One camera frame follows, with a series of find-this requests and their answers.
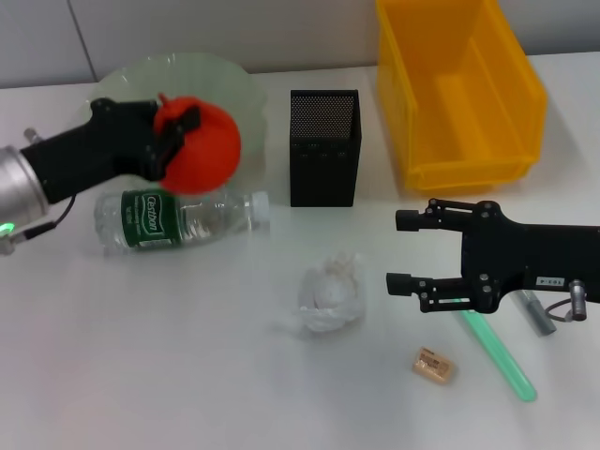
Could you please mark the black mesh pen holder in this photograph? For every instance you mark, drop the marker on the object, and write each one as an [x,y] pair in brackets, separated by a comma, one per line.
[323,164]

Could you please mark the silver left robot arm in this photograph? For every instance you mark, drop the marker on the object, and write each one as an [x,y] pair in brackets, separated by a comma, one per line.
[19,187]

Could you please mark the silver left connector plug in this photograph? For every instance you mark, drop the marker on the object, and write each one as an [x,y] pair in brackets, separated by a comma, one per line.
[31,136]

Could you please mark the silver connector plug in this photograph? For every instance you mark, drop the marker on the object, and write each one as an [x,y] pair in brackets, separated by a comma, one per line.
[578,300]
[31,136]

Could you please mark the orange fruit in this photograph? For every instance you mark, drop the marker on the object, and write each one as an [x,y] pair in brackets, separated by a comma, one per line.
[211,154]

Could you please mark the silver right connector plug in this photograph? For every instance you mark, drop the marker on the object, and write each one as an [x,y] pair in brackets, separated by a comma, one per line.
[578,300]

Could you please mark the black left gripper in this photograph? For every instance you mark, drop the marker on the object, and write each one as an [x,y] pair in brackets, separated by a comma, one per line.
[94,145]

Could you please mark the clear green-label water bottle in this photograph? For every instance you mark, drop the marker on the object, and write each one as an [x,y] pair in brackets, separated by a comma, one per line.
[211,218]

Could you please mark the grey marker pen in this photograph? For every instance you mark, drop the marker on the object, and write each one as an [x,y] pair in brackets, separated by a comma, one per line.
[541,319]

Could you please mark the green pen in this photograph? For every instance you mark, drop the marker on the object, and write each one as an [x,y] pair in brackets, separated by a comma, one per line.
[504,358]

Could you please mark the beige eraser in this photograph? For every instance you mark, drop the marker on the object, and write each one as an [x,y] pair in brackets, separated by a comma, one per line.
[433,366]

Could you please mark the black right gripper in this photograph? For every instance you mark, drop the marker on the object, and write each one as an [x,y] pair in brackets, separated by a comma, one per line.
[539,258]

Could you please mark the white paper ball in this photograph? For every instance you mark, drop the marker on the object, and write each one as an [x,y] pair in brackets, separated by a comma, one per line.
[328,295]

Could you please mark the yellow plastic bin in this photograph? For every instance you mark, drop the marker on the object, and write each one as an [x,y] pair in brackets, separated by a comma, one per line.
[469,117]

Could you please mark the green glass fruit plate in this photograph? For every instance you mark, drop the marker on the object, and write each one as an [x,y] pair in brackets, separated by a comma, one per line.
[211,79]

